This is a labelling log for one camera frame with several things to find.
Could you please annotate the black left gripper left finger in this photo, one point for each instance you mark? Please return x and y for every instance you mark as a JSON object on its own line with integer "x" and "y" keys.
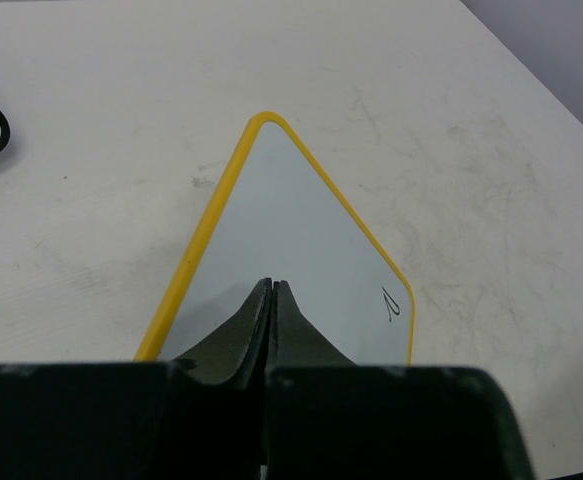
{"x": 229, "y": 355}

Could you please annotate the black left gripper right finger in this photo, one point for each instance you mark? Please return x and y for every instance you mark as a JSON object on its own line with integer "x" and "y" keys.
{"x": 294, "y": 343}

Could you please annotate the yellow framed whiteboard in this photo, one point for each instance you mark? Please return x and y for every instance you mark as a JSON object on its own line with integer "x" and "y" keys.
{"x": 275, "y": 213}

